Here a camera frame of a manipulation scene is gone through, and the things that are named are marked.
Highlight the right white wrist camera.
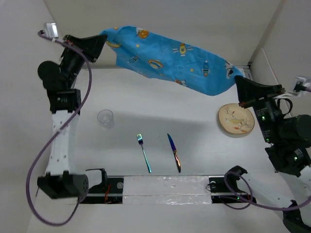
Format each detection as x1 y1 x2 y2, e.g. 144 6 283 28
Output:
294 76 311 95

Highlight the beige floral plate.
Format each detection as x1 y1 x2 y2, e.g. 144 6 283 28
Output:
218 103 255 134

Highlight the blue patterned cloth placemat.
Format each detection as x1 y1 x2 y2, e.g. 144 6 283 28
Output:
101 26 244 96

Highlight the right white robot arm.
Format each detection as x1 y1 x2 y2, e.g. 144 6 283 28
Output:
224 76 311 233

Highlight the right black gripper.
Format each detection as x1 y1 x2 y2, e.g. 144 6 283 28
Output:
233 74 284 141

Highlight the clear plastic cup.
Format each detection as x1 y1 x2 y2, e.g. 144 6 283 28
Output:
97 109 115 129

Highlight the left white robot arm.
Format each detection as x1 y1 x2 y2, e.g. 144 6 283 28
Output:
37 34 107 199

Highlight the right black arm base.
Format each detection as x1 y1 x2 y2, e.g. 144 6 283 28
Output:
205 175 257 204

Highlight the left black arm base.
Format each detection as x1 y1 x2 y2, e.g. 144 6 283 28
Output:
80 168 124 204

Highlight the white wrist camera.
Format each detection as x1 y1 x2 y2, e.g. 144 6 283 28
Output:
43 22 59 39
294 76 311 95

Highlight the iridescent fork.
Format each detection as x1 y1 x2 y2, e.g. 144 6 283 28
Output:
137 133 152 173

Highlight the iridescent knife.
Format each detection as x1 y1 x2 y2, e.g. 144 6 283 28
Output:
167 134 181 173

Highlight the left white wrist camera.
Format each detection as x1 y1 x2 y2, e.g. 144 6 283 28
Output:
43 22 59 39

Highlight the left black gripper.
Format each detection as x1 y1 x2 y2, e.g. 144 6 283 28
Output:
60 33 106 88

